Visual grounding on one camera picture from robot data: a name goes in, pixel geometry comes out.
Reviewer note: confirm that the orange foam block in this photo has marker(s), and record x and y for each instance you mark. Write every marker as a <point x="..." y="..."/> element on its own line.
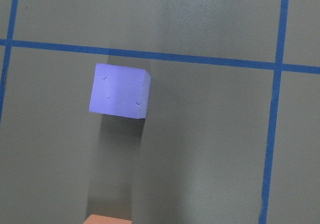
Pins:
<point x="97" y="219"/>

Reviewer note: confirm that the purple foam block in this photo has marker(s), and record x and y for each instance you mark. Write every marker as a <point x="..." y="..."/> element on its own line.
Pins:
<point x="120" y="91"/>

